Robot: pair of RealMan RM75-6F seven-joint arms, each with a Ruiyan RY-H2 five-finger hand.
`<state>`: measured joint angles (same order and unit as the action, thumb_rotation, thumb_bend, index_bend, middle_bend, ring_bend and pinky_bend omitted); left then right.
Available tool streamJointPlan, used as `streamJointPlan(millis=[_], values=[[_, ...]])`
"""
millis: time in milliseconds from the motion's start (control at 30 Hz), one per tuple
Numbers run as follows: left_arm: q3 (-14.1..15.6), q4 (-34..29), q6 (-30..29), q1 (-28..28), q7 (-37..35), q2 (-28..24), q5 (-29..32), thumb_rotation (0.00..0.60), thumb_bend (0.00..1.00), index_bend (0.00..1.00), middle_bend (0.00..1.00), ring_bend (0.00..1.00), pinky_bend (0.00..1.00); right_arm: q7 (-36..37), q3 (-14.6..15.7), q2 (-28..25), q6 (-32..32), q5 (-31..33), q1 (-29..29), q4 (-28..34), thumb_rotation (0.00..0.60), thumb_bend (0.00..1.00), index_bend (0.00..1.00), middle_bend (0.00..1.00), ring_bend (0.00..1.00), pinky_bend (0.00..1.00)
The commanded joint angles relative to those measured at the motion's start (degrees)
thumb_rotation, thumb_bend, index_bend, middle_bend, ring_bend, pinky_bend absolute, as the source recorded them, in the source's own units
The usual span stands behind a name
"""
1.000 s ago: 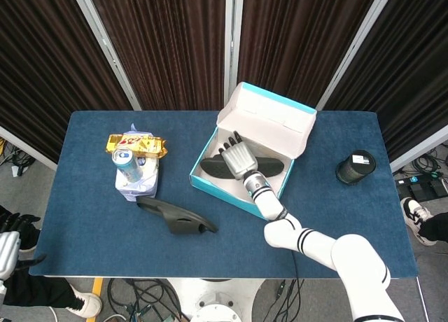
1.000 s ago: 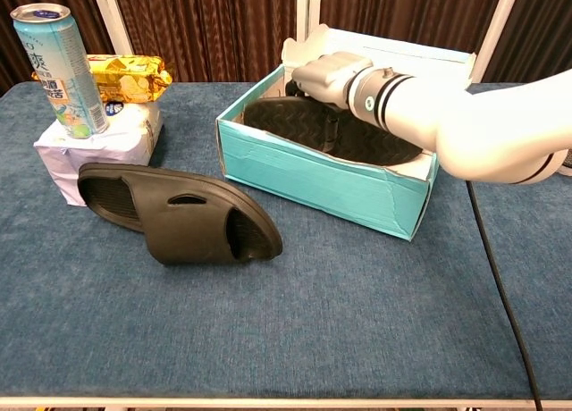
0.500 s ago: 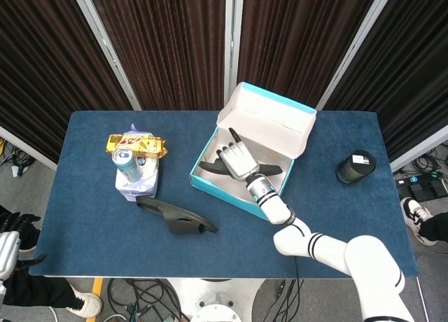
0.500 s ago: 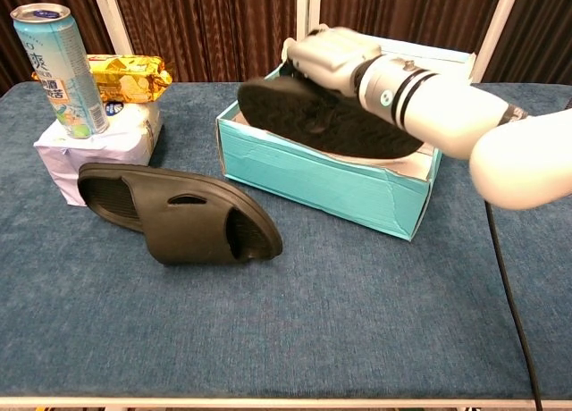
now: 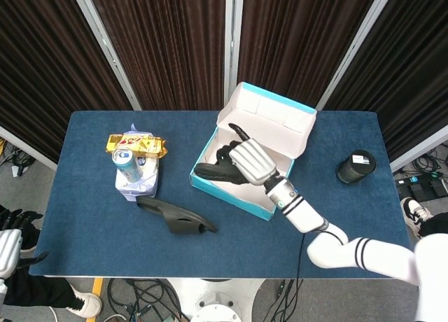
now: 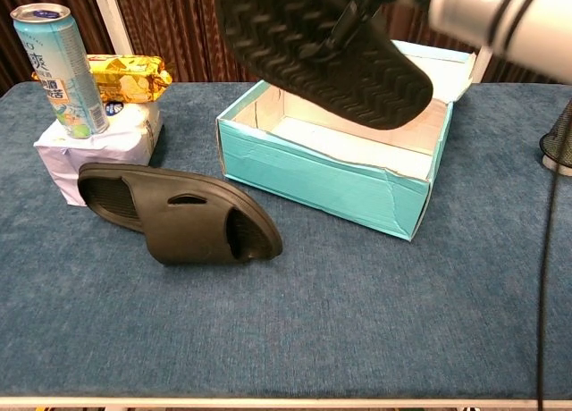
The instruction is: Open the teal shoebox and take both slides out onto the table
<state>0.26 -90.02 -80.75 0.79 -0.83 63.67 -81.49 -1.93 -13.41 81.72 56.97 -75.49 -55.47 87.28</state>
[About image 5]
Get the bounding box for blue table cloth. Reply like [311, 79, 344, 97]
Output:
[29, 111, 417, 279]

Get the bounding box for brown curtain panel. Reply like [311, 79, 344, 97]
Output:
[237, 0, 382, 108]
[87, 0, 227, 111]
[0, 0, 134, 164]
[323, 0, 448, 162]

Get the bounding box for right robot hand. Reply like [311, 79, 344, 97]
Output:
[215, 122, 278, 187]

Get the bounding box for black slipper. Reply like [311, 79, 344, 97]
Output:
[136, 195, 220, 236]
[194, 145, 253, 187]

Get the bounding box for white partition post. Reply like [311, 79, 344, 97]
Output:
[69, 0, 143, 112]
[316, 0, 398, 112]
[389, 125, 448, 174]
[223, 0, 245, 112]
[0, 125, 59, 172]

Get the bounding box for black trouser leg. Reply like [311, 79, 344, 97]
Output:
[5, 227, 76, 307]
[418, 211, 448, 238]

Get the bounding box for light blue shoe box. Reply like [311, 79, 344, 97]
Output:
[190, 80, 318, 221]

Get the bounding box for light blue beverage can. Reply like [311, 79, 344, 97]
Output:
[111, 148, 144, 182]

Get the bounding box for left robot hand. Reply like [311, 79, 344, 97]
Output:
[0, 209, 50, 280]

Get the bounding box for tangled black floor cables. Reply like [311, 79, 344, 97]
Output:
[412, 153, 448, 179]
[104, 278, 192, 322]
[0, 138, 36, 178]

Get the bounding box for golden snack packet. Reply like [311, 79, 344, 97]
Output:
[106, 133, 168, 159]

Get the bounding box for black mesh cylinder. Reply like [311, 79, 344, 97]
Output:
[335, 149, 377, 186]

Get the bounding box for black foot pedals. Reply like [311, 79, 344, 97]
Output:
[395, 176, 448, 199]

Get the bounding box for white and black sneaker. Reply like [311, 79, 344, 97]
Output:
[400, 197, 434, 239]

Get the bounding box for white tissue pack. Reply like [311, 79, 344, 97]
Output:
[114, 123, 160, 203]

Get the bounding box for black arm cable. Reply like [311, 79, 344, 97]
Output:
[262, 230, 346, 322]

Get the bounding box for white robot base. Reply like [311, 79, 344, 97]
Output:
[164, 278, 267, 322]

